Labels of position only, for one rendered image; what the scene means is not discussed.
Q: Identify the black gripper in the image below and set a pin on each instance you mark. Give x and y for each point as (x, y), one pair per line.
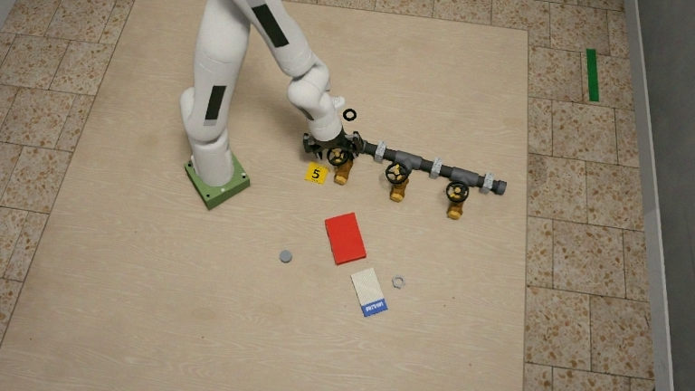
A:
(341, 139)

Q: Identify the black rubber ring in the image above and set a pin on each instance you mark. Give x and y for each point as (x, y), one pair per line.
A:
(349, 110)

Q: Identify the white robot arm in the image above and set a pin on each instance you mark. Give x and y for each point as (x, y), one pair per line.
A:
(220, 48)

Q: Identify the grey round disc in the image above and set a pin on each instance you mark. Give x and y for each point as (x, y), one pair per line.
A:
(285, 256)

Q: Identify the small grey hex nut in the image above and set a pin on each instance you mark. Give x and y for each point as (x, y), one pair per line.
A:
(400, 277)

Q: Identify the grey pipe manifold with three valves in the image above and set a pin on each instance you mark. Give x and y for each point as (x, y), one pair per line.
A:
(405, 162)

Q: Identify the red flat rectangular block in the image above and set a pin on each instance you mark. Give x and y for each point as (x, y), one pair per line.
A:
(345, 238)

